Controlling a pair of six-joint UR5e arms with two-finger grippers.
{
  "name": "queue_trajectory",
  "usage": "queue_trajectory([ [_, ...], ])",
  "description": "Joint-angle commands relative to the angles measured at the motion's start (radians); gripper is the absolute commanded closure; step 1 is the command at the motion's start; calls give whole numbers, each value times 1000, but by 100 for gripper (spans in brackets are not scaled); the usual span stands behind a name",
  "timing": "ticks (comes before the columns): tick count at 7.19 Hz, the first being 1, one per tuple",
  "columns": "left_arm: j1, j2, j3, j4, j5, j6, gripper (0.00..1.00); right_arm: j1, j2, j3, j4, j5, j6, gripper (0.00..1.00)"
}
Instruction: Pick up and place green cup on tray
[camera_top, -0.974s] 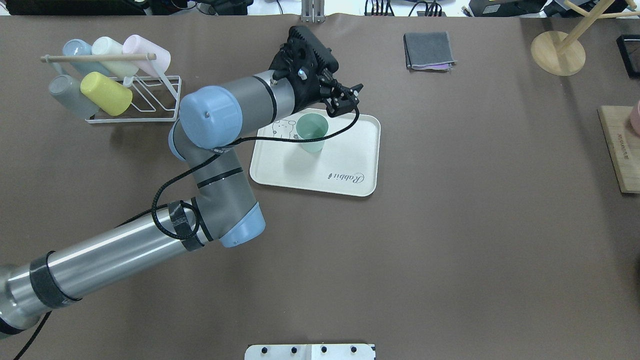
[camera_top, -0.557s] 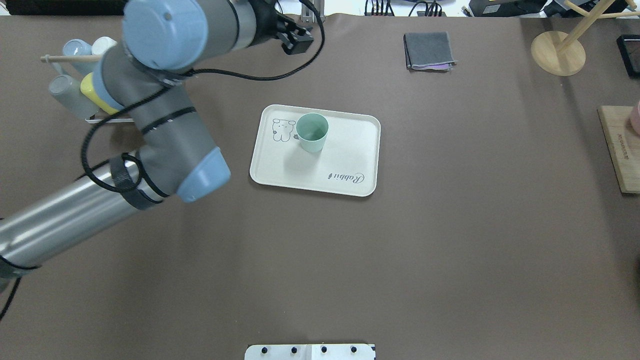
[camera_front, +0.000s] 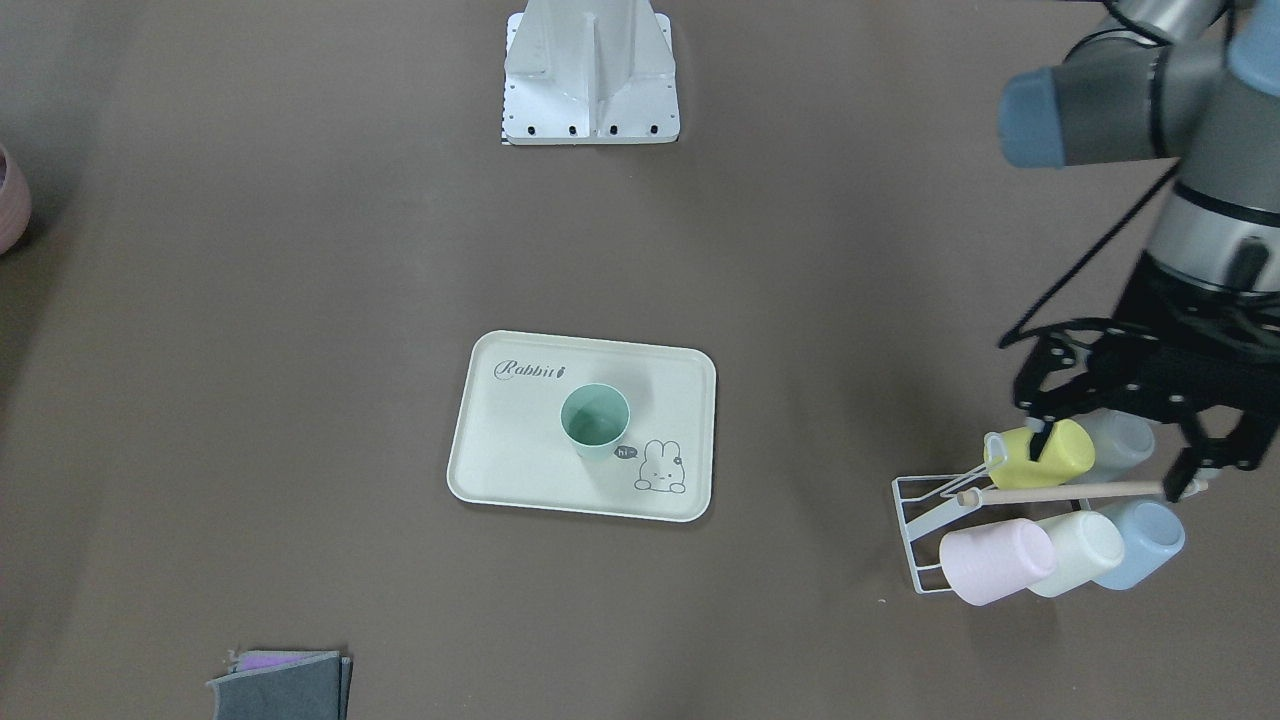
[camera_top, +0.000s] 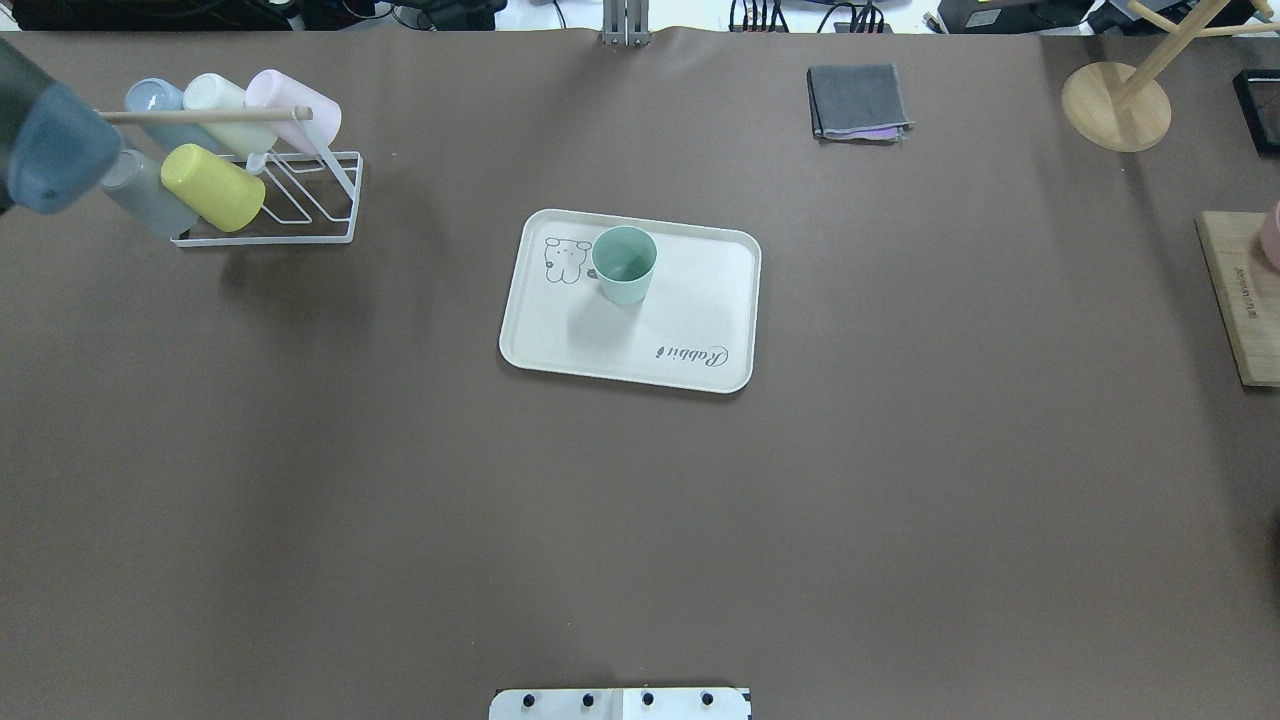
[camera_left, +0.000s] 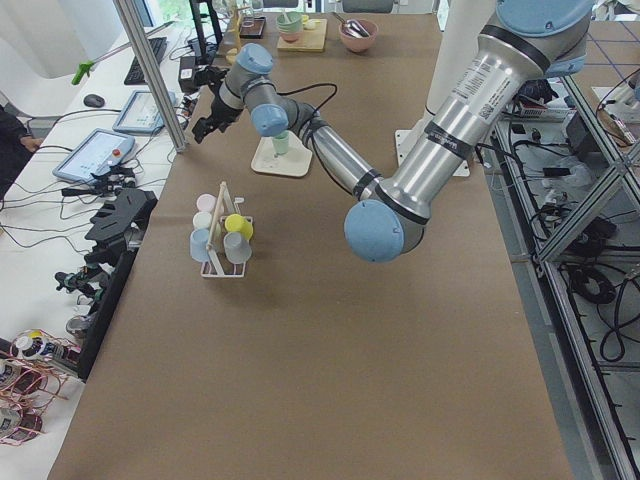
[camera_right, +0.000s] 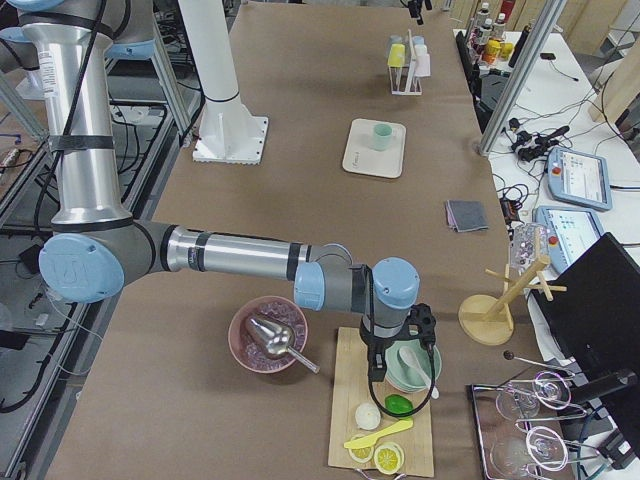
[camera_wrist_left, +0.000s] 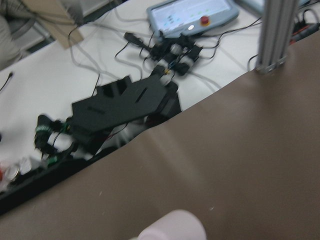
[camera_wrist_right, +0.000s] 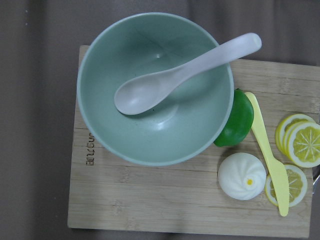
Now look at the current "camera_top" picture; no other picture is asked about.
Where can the cream rabbit tray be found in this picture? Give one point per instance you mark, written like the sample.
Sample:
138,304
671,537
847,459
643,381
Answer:
695,329

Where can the green cup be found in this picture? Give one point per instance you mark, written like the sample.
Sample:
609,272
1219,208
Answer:
624,259

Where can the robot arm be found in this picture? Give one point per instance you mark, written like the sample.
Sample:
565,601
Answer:
54,147

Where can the yellow cup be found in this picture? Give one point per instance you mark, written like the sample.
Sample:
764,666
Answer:
225,195

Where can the pink cup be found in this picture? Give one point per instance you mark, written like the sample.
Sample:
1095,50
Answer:
314,116

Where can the grey cup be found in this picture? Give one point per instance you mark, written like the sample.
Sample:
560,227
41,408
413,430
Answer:
133,182

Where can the blue cup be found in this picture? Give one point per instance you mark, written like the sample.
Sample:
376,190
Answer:
155,94

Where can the folded grey cloth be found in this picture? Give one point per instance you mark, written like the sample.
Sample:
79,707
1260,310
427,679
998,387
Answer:
857,103

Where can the wooden mug tree stand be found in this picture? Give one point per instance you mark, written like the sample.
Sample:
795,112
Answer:
1124,109

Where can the wooden cutting board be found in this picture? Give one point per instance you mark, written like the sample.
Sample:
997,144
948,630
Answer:
1247,291

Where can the pink bowl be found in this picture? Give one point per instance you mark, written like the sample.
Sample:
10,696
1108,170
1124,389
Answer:
1270,236

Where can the black framed box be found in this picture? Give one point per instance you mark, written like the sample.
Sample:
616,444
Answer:
1257,91

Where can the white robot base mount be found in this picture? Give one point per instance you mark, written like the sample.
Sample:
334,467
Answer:
623,703

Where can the white wire cup rack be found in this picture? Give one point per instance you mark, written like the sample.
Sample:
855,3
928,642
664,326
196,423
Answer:
309,198

